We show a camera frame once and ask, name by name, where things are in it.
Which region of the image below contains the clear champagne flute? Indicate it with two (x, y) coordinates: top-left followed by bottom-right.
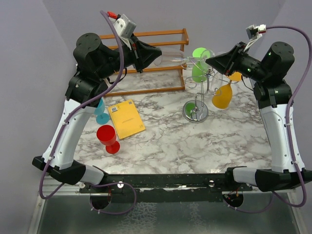
(206, 65), (228, 96)

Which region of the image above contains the blue plastic wine glass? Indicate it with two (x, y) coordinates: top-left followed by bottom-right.
(94, 98), (110, 125)

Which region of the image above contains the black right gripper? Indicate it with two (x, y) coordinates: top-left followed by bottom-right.
(206, 41), (269, 82)

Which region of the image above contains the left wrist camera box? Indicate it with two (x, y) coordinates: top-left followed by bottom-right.
(107, 11), (137, 50)

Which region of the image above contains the green plastic wine glass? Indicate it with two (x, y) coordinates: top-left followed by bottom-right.
(192, 47), (211, 83)

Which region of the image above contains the clear round wine glass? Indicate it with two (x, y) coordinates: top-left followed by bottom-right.
(153, 47), (215, 66)

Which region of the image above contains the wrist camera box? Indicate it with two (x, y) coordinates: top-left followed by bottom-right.
(107, 11), (137, 50)
(244, 24), (266, 52)

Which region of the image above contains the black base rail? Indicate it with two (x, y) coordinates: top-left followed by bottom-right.
(79, 173), (252, 203)

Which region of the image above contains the yellow plastic wine glass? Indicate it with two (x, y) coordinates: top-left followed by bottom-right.
(212, 72), (242, 109)

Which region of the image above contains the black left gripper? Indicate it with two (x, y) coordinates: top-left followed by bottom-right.
(96, 31), (162, 79)

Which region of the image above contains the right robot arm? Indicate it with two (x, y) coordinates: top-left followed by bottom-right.
(205, 41), (312, 192)

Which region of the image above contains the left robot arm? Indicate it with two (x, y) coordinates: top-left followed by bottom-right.
(32, 33), (123, 193)

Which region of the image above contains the wooden shelf rack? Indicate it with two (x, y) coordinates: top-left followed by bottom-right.
(106, 28), (189, 97)

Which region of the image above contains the yellow book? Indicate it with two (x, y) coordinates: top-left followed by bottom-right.
(108, 99), (146, 139)

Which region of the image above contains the chrome wine glass rack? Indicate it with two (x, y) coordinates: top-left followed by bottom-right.
(180, 56), (234, 123)

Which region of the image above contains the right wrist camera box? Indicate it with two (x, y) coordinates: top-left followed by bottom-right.
(244, 24), (266, 52)

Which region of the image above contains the red plastic wine glass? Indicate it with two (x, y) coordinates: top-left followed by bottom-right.
(97, 125), (120, 154)

